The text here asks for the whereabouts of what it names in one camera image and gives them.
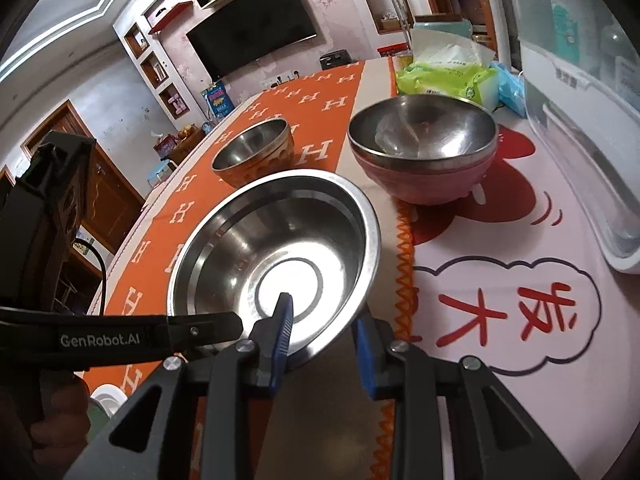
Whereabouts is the left hand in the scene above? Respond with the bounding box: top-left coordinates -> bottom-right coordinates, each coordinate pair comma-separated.
29,373 -> 91,479

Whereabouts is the green round plate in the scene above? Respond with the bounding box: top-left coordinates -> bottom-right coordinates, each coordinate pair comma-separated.
87,398 -> 111,443

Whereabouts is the white paper plate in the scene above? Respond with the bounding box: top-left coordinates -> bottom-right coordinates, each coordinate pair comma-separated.
91,384 -> 128,417

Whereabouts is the black cable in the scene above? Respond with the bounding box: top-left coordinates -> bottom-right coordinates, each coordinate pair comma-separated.
74,237 -> 109,317

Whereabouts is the pink steel bowl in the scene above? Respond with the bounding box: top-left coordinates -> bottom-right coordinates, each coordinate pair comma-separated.
347,94 -> 499,206

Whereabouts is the black small appliance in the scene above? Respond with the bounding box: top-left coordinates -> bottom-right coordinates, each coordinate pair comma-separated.
319,49 -> 352,70

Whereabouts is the black television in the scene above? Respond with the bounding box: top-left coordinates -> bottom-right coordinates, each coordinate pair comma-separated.
186,0 -> 317,81

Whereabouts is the white pink printed mat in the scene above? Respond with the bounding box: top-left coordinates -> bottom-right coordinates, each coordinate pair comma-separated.
411,110 -> 639,479

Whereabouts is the teal container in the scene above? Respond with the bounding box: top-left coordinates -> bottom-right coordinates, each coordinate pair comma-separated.
413,18 -> 473,39

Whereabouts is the white clear-lid storage box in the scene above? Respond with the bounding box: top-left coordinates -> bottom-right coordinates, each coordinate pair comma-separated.
512,0 -> 639,274

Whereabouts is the light blue small stool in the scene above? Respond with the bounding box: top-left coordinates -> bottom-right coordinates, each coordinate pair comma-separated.
146,159 -> 176,188

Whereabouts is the large stainless steel bowl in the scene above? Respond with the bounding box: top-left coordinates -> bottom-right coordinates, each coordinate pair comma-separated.
167,169 -> 381,370

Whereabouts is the blue wet wipes pack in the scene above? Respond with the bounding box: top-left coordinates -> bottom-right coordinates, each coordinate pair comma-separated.
491,61 -> 526,118

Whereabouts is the green tissue pack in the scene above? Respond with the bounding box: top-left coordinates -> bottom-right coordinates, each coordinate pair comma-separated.
395,40 -> 499,112

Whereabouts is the small gold steel bowl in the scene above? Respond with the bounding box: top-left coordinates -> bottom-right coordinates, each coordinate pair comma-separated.
212,118 -> 294,188

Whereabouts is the wooden tv cabinet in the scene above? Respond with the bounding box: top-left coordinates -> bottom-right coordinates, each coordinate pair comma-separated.
166,128 -> 206,166

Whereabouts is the blue poster box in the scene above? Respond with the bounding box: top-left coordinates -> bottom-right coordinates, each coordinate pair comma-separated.
201,80 -> 235,122

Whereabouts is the orange H-pattern blanket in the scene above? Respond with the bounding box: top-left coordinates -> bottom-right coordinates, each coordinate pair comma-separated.
96,58 -> 416,479

